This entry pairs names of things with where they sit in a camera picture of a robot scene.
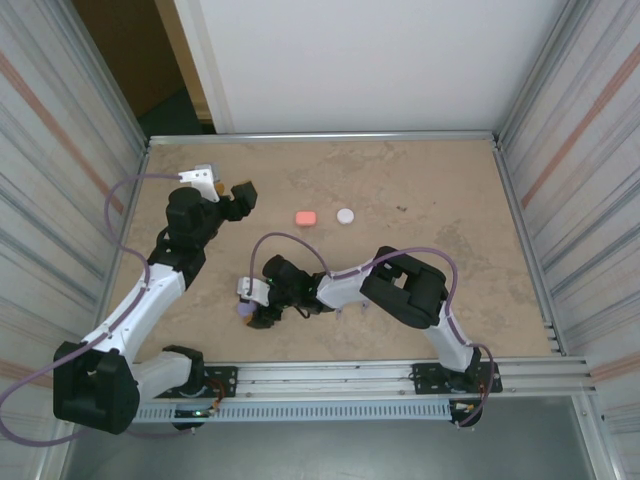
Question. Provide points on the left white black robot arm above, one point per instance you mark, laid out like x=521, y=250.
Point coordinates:
x=145, y=300

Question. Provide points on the aluminium table side rail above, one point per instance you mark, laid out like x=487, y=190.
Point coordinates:
x=532, y=250
x=137, y=170

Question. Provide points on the aluminium table edge rail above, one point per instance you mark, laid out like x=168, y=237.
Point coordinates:
x=320, y=136

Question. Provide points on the purple earbud charging case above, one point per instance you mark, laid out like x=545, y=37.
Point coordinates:
x=244, y=310

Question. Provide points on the brown wooden door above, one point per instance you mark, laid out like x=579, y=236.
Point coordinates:
x=125, y=50

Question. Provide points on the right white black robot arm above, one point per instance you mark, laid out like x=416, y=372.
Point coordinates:
x=345, y=290

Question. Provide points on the long aluminium base rail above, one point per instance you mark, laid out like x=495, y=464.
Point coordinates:
x=325, y=375

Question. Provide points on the pink earbud charging case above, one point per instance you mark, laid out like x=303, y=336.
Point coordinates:
x=306, y=218

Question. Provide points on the white earbud charging case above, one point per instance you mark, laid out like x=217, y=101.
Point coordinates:
x=345, y=215

